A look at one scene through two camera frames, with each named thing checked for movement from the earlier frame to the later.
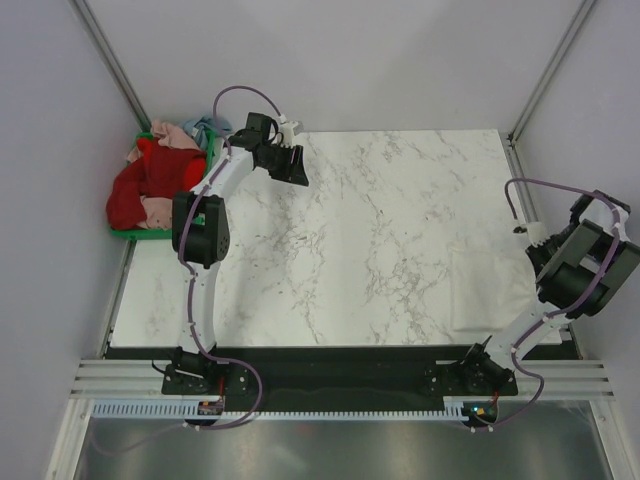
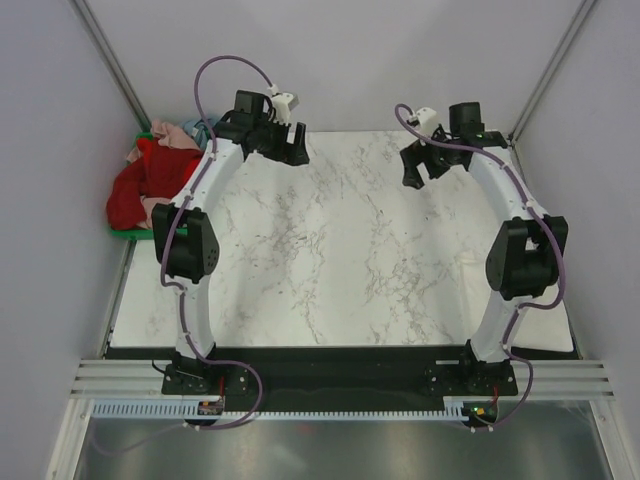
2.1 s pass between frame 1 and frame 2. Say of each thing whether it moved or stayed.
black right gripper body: moved
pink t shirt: stayed
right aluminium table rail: stayed
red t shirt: stayed
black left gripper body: moved
